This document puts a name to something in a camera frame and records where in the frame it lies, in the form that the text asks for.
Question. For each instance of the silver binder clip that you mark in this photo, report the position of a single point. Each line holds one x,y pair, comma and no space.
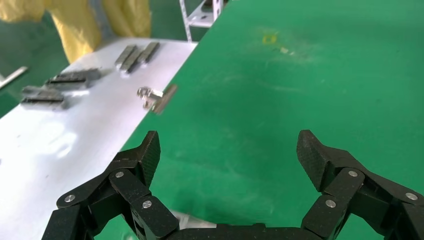
162,99

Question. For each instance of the thin grey metal bar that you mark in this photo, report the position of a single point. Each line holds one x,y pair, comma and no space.
15,76

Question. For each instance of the grey toothed metal part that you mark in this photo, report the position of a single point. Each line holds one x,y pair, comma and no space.
148,53
132,63
126,54

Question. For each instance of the white perforated rack post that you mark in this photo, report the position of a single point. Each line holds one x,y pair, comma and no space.
186,23
217,8

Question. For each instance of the white low rack shelf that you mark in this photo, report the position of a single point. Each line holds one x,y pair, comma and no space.
202,18

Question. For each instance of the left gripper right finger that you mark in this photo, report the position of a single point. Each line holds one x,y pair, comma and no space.
344,182

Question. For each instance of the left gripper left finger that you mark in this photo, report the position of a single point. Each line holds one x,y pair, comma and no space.
129,185

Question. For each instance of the grey metal rail part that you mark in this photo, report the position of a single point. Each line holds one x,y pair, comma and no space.
78,73
43,98
66,83

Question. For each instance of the green table cloth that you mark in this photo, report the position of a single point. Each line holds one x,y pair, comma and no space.
265,116

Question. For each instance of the white paper sheet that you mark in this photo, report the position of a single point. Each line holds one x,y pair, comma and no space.
66,149

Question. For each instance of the yellow plastic bag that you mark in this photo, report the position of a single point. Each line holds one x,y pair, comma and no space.
76,30

